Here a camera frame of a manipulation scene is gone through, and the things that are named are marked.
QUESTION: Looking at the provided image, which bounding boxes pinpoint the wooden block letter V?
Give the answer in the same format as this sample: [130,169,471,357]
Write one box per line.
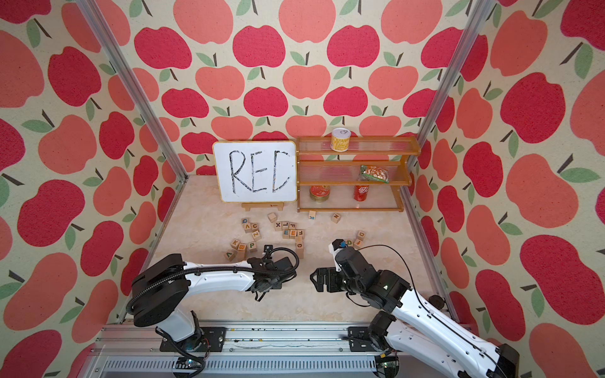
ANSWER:
[224,250,237,261]

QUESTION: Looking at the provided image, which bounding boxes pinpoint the red flat tin can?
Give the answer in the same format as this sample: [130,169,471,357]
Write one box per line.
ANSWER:
[309,185,331,203]

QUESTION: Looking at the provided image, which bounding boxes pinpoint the green snack bag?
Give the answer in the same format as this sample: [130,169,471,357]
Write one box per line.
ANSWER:
[360,165,389,184]

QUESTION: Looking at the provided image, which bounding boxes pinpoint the whiteboard with RED writing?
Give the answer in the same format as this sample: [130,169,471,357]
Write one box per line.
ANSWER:
[213,141,298,203]

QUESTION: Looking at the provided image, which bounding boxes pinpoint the left black corrugated cable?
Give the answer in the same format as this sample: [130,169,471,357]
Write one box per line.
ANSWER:
[126,246,301,378]

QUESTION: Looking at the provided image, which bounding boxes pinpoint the wooden three-tier shelf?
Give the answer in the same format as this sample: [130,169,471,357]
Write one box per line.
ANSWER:
[296,136,421,213]

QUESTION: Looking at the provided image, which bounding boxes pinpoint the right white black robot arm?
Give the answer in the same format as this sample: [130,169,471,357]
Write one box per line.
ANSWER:
[310,239,520,377]

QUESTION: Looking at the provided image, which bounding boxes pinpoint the red soda can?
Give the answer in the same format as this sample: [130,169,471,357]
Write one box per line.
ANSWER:
[353,185,370,202]

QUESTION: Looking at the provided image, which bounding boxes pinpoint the yellow tin can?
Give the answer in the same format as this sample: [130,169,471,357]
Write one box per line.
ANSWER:
[330,128,352,153]

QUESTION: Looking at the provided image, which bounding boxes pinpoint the wooden block letter G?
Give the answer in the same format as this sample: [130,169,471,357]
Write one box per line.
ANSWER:
[296,242,305,259]

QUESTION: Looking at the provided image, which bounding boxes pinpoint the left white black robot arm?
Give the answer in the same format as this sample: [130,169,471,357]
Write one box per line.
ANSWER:
[126,247,300,356]

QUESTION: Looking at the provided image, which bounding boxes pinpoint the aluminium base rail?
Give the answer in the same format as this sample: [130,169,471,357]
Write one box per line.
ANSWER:
[89,320,478,378]

